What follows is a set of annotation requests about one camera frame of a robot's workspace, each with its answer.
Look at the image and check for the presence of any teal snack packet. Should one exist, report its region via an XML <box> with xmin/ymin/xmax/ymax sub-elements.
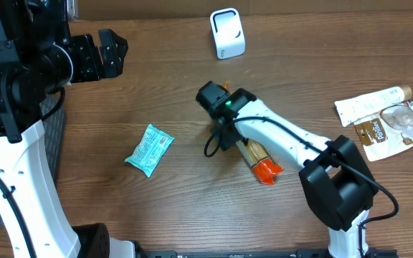
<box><xmin>125</xmin><ymin>124</ymin><xmax>175</xmax><ymax>178</ymax></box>

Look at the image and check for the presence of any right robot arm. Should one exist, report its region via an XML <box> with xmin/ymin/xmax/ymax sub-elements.
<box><xmin>196</xmin><ymin>81</ymin><xmax>378</xmax><ymax>257</ymax></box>

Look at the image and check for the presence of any beige clear food pouch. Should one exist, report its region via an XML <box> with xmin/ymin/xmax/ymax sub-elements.
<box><xmin>354</xmin><ymin>99</ymin><xmax>413</xmax><ymax>161</ymax></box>

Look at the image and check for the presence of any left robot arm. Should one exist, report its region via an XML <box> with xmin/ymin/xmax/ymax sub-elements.
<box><xmin>0</xmin><ymin>1</ymin><xmax>137</xmax><ymax>257</ymax></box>

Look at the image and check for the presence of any white barcode scanner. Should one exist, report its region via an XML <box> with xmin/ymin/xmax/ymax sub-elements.
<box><xmin>209</xmin><ymin>8</ymin><xmax>246</xmax><ymax>59</ymax></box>

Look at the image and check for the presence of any grey plastic mesh basket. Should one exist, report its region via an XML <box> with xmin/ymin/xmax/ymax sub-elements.
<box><xmin>0</xmin><ymin>108</ymin><xmax>66</xmax><ymax>226</ymax></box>

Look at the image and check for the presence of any white tube gold cap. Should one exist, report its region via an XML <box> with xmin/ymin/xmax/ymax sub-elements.
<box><xmin>334</xmin><ymin>85</ymin><xmax>412</xmax><ymax>127</ymax></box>

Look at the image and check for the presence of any orange spaghetti pack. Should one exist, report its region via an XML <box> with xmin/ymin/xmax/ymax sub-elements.
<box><xmin>223</xmin><ymin>80</ymin><xmax>285</xmax><ymax>186</ymax></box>

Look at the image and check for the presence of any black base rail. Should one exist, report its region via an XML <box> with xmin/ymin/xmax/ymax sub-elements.
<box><xmin>134</xmin><ymin>249</ymin><xmax>399</xmax><ymax>258</ymax></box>

